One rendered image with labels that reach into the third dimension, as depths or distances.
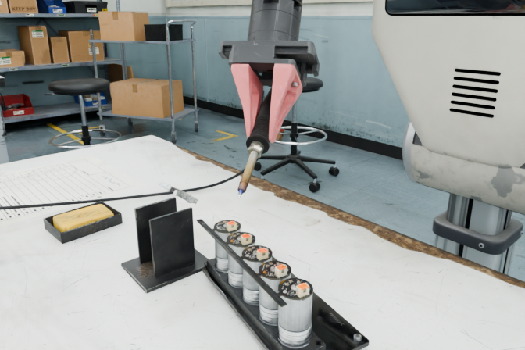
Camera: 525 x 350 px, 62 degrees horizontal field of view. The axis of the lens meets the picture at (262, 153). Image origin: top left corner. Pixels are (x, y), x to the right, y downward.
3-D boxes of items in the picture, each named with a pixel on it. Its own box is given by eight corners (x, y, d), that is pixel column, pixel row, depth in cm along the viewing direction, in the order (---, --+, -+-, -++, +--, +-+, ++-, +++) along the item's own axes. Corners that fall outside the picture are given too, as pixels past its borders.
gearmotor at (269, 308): (279, 310, 37) (280, 256, 35) (295, 327, 35) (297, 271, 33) (253, 320, 36) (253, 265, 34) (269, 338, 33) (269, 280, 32)
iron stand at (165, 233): (194, 304, 45) (237, 218, 46) (123, 288, 39) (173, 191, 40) (167, 278, 49) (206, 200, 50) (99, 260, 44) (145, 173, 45)
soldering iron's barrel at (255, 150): (250, 197, 41) (265, 151, 46) (247, 186, 40) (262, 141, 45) (235, 196, 42) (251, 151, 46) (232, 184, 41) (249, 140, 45)
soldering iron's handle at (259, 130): (269, 155, 46) (291, 87, 55) (267, 137, 44) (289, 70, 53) (248, 154, 47) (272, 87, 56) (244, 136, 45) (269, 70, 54)
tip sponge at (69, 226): (102, 210, 58) (101, 199, 58) (123, 223, 55) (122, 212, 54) (44, 228, 53) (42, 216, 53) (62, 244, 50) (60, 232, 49)
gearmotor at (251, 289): (262, 293, 39) (262, 241, 37) (276, 308, 37) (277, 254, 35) (237, 301, 38) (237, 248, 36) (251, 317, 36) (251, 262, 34)
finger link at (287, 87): (286, 134, 43) (295, 45, 44) (217, 130, 45) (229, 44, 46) (297, 149, 49) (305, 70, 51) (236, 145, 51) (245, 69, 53)
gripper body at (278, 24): (312, 58, 44) (319, -9, 45) (216, 56, 46) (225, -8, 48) (318, 81, 50) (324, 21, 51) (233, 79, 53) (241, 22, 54)
